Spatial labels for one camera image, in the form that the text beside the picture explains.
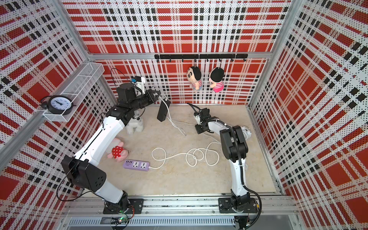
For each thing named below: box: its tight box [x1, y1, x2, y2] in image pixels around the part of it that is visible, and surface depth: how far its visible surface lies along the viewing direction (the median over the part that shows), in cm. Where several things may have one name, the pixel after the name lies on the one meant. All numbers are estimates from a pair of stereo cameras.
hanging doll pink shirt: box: [208, 67, 225, 93], surface depth 98 cm
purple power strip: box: [123, 159, 151, 172], surface depth 88 cm
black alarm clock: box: [40, 94, 77, 116], surface depth 65 cm
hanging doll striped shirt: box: [191, 80, 203, 91], surface depth 100 cm
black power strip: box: [156, 99, 171, 122], surface depth 93 cm
